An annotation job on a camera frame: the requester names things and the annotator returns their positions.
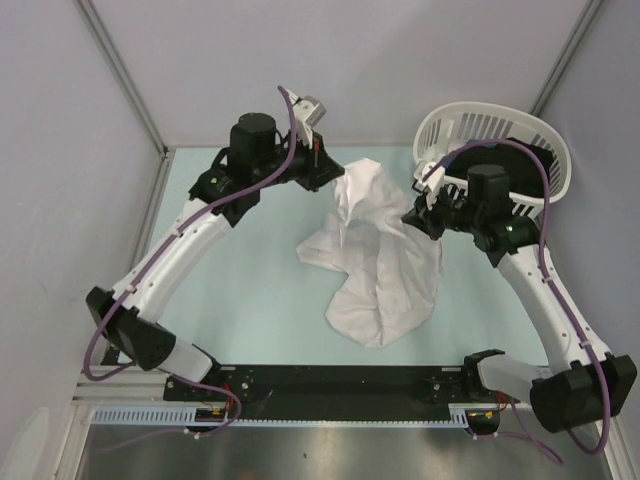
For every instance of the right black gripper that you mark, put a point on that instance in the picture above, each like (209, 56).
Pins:
(424, 216)

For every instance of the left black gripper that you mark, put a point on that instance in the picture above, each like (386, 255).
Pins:
(320, 169)

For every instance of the white long sleeve shirt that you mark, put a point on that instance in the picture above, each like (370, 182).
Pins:
(393, 270)

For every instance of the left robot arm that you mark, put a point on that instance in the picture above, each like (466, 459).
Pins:
(256, 157)

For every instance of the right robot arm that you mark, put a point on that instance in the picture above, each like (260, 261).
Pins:
(584, 381)

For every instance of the white plastic laundry basket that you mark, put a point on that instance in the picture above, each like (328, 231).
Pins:
(469, 130)

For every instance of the black shirt in basket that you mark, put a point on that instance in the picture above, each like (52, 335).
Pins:
(513, 165)

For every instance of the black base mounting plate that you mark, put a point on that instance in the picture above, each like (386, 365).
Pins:
(353, 412)

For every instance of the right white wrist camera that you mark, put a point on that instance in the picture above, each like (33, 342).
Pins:
(428, 178)

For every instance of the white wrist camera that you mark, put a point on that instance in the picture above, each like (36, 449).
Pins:
(428, 178)
(308, 112)

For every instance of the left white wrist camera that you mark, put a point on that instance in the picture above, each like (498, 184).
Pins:
(308, 112)

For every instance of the left aluminium corner post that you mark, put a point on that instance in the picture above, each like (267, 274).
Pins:
(114, 61)

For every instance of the aluminium corner post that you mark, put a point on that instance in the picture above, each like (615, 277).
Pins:
(114, 61)
(579, 32)

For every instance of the right aluminium corner post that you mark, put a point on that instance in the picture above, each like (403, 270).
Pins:
(579, 32)

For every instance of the aluminium frame rail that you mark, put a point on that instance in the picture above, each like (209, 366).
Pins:
(125, 385)

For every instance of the blue slotted cable duct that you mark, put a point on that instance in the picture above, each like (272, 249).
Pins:
(139, 415)

